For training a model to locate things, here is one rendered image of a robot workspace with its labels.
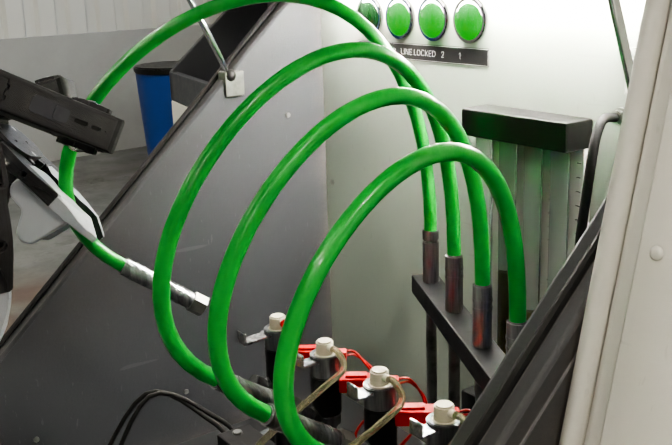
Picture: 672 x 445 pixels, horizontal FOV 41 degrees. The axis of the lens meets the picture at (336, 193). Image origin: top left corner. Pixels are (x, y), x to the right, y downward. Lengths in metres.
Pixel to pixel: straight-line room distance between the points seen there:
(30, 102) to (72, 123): 0.03
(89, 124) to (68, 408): 0.62
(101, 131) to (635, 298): 0.36
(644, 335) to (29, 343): 0.76
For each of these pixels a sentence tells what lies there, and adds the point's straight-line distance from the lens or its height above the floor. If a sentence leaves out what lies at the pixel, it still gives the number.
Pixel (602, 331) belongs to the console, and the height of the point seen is 1.21.
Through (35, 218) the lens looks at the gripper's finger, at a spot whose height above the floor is 1.22.
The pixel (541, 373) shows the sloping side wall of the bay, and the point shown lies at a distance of 0.62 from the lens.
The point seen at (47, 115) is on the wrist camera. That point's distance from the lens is 0.61.
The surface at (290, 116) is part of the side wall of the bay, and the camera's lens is 1.23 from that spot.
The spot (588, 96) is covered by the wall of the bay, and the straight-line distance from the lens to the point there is 0.92.
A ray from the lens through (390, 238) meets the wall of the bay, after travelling 1.18.
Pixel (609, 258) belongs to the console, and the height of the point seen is 1.25.
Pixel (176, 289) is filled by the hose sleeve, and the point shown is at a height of 1.13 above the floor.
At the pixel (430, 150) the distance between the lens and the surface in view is 0.64.
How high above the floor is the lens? 1.44
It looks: 14 degrees down
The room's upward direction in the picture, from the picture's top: 2 degrees counter-clockwise
